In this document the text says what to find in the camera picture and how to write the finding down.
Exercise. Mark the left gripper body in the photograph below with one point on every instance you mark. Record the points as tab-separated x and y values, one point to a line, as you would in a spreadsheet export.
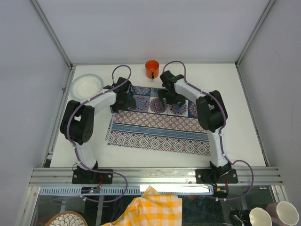
127	104

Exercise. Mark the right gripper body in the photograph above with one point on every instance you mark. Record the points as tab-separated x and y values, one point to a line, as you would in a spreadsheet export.
171	97

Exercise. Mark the patterned placemat cloth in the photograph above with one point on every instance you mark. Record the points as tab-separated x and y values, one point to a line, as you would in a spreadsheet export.
173	128

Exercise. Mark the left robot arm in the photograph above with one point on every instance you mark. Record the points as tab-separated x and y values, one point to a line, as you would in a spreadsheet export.
78	125

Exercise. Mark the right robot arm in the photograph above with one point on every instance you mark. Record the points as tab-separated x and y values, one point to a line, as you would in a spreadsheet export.
212	117

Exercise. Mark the orange mug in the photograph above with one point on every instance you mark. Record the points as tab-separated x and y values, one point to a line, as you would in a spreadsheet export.
152	69

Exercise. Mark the white blue-rimmed bowl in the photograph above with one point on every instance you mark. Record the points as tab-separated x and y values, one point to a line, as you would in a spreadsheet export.
86	86

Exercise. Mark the yellow checkered cloth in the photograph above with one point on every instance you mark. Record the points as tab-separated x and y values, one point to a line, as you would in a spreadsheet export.
152	208

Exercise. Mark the patterned brown plate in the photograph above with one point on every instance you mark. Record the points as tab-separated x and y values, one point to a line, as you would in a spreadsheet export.
67	218

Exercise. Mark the brown white cup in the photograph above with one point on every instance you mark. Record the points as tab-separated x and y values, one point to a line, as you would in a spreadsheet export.
283	213

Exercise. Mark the aluminium mounting rail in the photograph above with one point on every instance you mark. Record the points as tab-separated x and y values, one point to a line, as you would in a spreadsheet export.
238	176

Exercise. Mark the white cable duct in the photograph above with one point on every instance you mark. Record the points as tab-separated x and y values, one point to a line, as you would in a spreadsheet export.
131	190

